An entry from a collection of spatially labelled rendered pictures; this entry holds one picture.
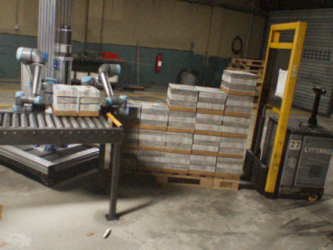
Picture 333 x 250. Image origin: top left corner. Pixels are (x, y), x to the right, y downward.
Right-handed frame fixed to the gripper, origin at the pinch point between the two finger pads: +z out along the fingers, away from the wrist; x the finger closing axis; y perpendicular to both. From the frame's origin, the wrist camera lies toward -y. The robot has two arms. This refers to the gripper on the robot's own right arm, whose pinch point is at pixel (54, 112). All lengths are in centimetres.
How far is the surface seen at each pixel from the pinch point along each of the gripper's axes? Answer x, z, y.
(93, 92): -22.8, 29.4, 23.7
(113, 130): -62, 39, 1
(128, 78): 672, 281, -48
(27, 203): -23, -24, -78
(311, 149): -71, 252, -19
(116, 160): -62, 43, -25
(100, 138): -62, 29, -6
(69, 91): -22.3, 9.2, 23.3
